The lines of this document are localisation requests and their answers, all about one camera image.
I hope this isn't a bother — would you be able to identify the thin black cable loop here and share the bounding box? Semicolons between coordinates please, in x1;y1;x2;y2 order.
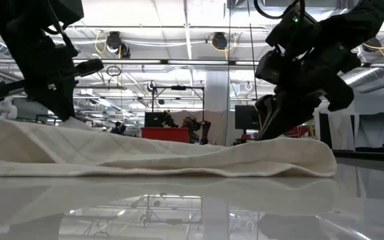
106;65;122;77

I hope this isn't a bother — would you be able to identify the white robot figure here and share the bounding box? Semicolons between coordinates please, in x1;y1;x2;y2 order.
0;97;18;121

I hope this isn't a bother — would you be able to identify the red folded stand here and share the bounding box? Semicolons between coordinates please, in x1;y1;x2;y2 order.
285;125;315;138

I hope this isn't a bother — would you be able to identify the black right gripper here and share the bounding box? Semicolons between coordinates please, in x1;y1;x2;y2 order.
255;43;361;141

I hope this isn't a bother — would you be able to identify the black partition panel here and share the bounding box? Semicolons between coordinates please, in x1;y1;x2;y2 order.
318;111;384;155

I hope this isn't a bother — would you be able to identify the black frame rig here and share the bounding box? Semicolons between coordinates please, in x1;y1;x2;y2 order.
151;85;206;133

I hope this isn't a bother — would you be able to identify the long light bar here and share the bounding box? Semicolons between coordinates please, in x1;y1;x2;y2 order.
71;57;384;67

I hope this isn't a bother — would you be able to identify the black table frame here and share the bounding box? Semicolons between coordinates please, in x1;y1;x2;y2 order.
331;149;384;164

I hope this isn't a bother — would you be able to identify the beige curtain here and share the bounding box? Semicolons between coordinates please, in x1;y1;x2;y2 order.
170;109;229;147

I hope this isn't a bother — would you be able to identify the person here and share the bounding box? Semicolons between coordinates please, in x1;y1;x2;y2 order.
110;121;127;135

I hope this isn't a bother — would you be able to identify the small black monitor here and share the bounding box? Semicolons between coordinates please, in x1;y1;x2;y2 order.
144;111;175;129

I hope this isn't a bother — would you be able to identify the black monitor on stand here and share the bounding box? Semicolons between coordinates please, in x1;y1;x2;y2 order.
234;105;261;131

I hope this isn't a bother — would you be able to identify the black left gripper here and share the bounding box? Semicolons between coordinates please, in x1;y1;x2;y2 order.
0;33;105;122

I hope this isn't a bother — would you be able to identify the red cabinet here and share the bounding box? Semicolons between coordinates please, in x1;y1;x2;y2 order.
141;127;191;143

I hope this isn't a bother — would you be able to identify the white beige checked towel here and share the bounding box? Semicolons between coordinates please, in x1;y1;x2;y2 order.
0;116;338;178

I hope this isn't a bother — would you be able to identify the grey white hanging cloth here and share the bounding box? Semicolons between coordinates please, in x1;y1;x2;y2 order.
357;112;384;150

